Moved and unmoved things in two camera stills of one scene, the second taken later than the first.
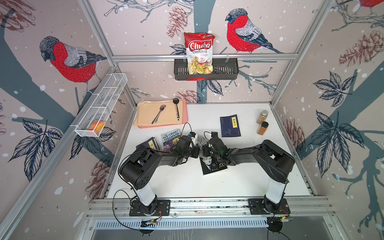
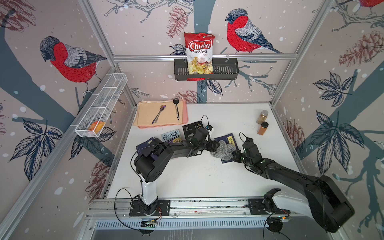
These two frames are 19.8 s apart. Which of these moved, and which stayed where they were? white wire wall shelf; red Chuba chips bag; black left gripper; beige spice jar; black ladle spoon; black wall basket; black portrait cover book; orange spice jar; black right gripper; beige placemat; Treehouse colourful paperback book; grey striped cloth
Moved: black right gripper; black portrait cover book; grey striped cloth; black left gripper
Stayed: red Chuba chips bag; beige spice jar; black ladle spoon; Treehouse colourful paperback book; orange spice jar; white wire wall shelf; black wall basket; beige placemat
